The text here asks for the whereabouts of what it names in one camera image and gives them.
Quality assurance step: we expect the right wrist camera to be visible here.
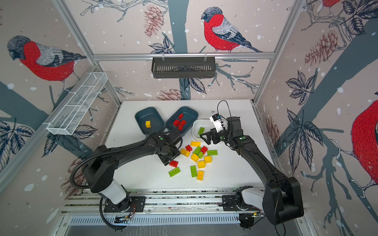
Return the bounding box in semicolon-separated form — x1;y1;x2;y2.
210;113;224;133

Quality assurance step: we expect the yellow long lego top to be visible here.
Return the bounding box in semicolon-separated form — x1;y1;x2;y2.
190;141;201;147

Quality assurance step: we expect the left dark teal bin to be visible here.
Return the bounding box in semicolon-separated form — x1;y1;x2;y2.
134;107;165;136

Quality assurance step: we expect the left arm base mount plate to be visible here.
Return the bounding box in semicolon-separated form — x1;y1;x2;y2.
104;196;146;213

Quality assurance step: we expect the white mesh wire shelf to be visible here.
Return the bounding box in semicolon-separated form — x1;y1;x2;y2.
47;72;108;135

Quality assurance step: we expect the dark teal bin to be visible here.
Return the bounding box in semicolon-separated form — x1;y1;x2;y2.
134;107;165;136
165;106;198;137

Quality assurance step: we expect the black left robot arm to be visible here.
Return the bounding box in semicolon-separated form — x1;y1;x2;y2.
69;130;183;211

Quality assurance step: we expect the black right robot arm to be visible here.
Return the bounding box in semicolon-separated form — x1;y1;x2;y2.
200;114;304;225

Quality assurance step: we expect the yellow square lego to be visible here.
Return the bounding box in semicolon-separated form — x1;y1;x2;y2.
191;153;200;162
204;156;212;163
197;161;206;169

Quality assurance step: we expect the black hanging wire basket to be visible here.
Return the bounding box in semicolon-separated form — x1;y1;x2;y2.
151;57;216;79

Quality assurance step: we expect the green long lego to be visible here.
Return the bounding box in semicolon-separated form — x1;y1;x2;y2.
198;127;205;135
207;150;218;156
168;167;181;178
190;165;197;178

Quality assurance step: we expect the yellow arched lego brick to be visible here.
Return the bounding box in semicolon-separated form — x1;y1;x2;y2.
180;148;191;157

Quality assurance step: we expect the white plastic bin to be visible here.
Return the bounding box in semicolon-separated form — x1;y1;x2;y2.
192;118;216;141

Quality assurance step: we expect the green lego brick centre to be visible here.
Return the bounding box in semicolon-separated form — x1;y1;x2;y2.
194;147;201;155

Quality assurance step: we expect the middle dark teal bin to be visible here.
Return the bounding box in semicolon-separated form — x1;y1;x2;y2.
165;106;198;137

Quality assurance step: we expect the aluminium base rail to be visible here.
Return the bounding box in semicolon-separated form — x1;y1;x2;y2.
60;188;308;216

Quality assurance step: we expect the yellow long lego bottom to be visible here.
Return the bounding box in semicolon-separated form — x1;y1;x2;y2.
197;171;204;181

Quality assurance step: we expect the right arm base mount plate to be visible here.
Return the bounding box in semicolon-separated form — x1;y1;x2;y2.
220;195;260;211

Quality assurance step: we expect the yellow long lego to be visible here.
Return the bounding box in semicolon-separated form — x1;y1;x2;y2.
190;141;201;147
197;171;204;181

